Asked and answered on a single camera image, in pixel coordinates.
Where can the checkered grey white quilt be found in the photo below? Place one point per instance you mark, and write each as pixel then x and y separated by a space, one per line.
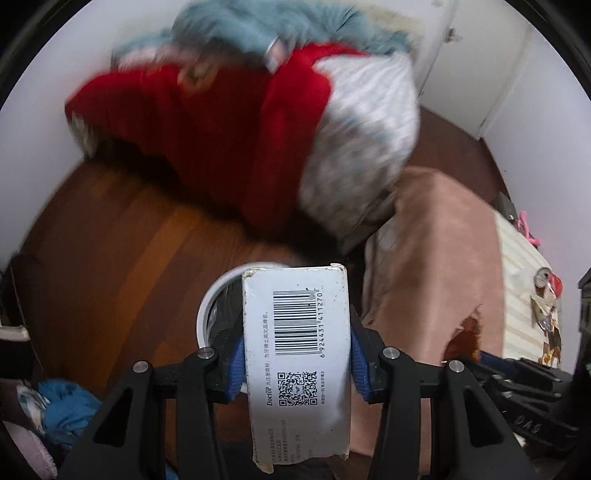
pixel 364 139

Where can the white barcode carton box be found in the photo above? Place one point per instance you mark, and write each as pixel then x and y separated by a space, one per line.
pixel 297 359

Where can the red fleece blanket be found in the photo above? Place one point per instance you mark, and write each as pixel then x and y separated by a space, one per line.
pixel 238 136

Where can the pink plush toy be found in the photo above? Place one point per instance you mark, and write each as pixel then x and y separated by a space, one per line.
pixel 523 227

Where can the blue cloth on floor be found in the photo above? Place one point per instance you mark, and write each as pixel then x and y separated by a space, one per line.
pixel 58 410

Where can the red soda can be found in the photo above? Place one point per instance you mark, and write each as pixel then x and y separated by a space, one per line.
pixel 546 278

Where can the white round trash bin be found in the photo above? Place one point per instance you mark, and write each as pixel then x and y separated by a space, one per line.
pixel 222 304

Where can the white door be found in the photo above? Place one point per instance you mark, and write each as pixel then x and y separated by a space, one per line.
pixel 475 64

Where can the pink striped bed cover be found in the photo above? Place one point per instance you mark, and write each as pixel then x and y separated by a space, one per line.
pixel 448 264

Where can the cream brown snack wrapper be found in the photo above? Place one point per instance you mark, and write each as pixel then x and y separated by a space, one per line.
pixel 546 317

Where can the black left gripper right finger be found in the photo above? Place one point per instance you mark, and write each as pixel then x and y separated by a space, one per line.
pixel 470 439

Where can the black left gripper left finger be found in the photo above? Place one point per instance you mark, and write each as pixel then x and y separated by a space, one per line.
pixel 125 438

